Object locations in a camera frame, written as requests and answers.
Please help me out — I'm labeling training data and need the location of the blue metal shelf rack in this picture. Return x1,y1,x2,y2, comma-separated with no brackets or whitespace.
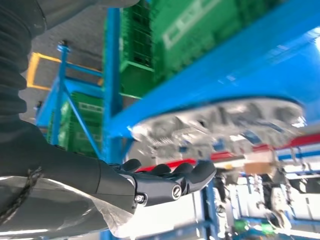
35,0,320,240

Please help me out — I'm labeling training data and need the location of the green plastic crate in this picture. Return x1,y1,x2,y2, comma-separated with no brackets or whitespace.
46,91,104,158
119,0,285,99

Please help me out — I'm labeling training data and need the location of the black camera cable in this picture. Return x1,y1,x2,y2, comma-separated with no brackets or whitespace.
0,167,43,226

